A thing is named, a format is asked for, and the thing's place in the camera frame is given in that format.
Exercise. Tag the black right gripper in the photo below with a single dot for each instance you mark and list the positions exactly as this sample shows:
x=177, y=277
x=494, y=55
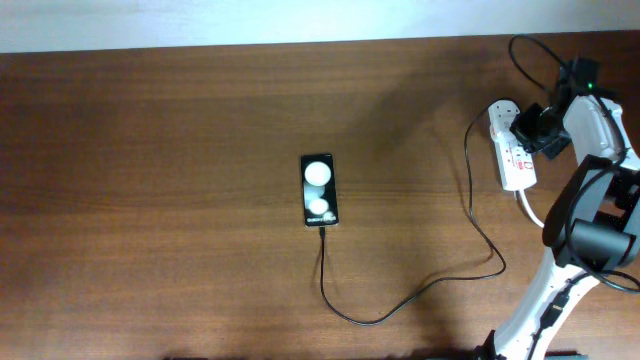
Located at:
x=519, y=130

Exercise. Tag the white USB charger plug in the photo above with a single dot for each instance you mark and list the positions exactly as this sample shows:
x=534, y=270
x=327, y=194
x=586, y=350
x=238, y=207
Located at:
x=500, y=127

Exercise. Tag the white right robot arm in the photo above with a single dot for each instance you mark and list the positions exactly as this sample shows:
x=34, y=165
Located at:
x=591, y=231

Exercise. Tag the black Galaxy smartphone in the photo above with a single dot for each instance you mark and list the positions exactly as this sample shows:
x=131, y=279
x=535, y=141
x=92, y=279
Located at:
x=319, y=192

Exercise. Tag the white power strip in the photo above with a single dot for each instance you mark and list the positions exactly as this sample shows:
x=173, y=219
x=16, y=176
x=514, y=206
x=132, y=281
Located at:
x=516, y=167

